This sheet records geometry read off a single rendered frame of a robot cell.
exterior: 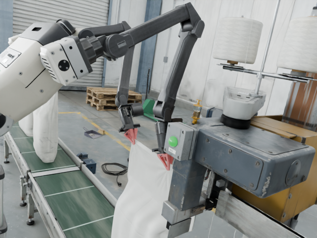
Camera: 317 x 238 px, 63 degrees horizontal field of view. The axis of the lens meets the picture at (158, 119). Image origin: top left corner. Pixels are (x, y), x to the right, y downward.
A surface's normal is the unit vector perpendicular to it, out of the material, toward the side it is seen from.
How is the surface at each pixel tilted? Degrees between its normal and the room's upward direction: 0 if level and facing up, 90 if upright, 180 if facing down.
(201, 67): 90
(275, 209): 90
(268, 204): 90
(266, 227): 90
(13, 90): 115
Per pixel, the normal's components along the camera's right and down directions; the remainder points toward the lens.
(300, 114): -0.78, 0.04
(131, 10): 0.60, 0.28
